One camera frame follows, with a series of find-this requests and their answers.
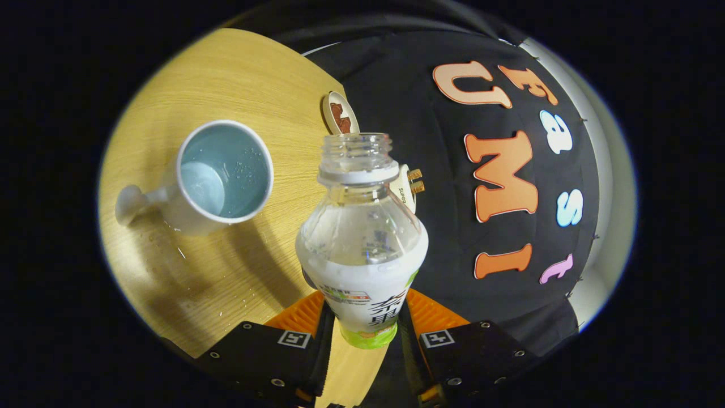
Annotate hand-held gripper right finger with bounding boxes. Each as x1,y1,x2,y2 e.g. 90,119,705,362
398,288,539,406

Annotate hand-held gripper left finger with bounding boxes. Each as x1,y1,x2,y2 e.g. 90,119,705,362
195,291,336,406

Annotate clear juice bottle white label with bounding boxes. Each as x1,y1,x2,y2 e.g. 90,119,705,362
295,132,429,350

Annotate white cup with handle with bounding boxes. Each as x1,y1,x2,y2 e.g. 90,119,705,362
115,120,275,237

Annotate round beige plate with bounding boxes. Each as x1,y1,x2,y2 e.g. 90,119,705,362
322,91,361,135

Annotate wooden table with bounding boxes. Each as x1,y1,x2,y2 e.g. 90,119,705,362
97,28,391,408

